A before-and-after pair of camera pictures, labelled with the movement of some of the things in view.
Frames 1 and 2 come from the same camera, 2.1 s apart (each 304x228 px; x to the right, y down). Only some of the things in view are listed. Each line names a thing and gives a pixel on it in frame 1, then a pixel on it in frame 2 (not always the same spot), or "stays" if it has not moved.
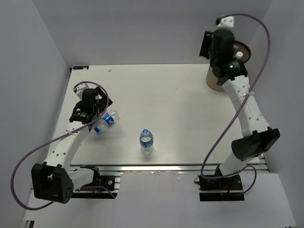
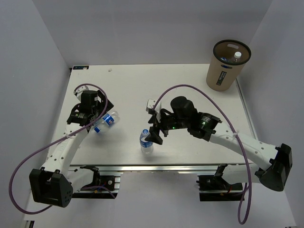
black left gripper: [104, 102] stays
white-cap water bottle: [239, 54] stays
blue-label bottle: [147, 141] stays
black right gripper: [206, 42] -> [154, 137]
